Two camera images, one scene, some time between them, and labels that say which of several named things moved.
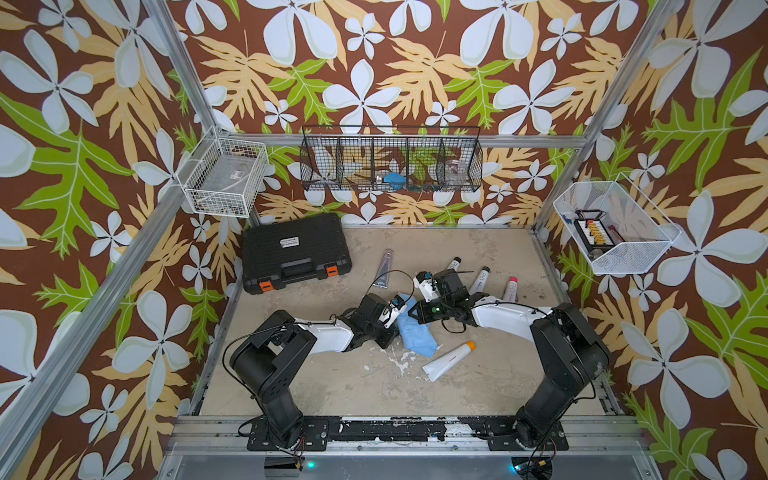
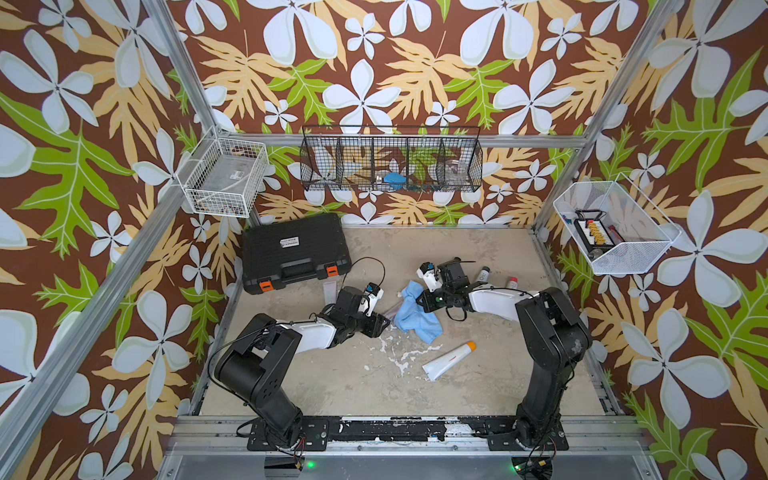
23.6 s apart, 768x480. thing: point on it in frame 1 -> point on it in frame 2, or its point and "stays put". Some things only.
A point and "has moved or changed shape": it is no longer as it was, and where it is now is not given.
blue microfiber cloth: x=416 y=337 has moved or changed shape
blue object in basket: x=395 y=180 stays put
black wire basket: x=391 y=158 stays put
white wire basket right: x=613 y=225 stays put
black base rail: x=501 y=433 stays put
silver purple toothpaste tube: x=382 y=277 has moved or changed shape
